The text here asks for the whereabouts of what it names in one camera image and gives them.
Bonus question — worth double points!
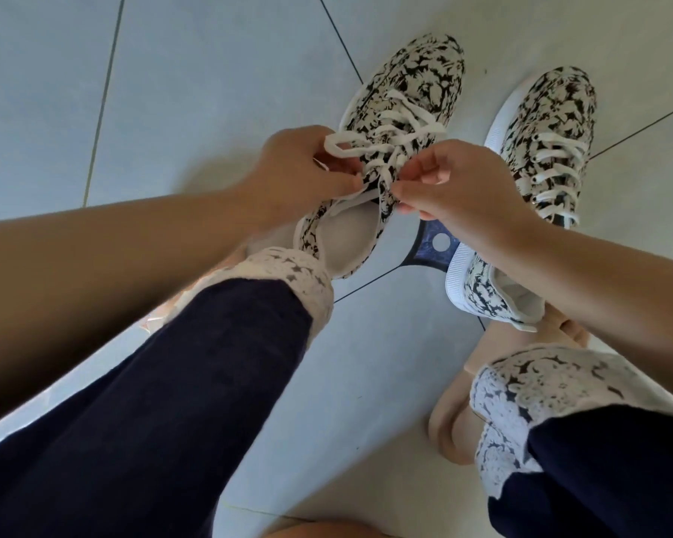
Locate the floral sneaker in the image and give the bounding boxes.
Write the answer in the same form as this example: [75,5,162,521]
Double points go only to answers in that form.
[444,65,598,333]
[293,33,467,281]

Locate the pink slipper with white charms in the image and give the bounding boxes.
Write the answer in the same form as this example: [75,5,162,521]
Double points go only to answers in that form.
[137,246,248,334]

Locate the person's right hand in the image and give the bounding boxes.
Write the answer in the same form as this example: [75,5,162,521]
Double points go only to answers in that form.
[390,139,539,259]

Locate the pink slipper with green charm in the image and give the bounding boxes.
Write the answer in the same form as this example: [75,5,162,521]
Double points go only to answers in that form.
[427,305,591,467]

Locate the bright white shoelace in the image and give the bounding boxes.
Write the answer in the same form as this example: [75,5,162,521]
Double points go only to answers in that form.
[491,131,590,309]
[323,89,449,217]

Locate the person's right forearm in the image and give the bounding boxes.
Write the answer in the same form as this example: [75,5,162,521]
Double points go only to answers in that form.
[499,217,673,409]

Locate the person's left hand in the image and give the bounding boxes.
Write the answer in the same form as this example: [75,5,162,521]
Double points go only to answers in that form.
[235,126,366,233]

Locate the person's left leg navy trousers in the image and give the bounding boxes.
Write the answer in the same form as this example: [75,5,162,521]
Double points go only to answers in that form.
[0,246,336,538]

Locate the person's left forearm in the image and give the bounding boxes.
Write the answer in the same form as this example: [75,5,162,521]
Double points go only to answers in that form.
[0,187,270,432]

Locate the person's leg navy trousers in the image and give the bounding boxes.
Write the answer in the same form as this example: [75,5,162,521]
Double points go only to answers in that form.
[0,246,336,538]
[470,344,673,538]

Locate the person's right leg navy trousers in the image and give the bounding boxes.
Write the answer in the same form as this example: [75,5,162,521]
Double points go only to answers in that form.
[470,344,673,538]

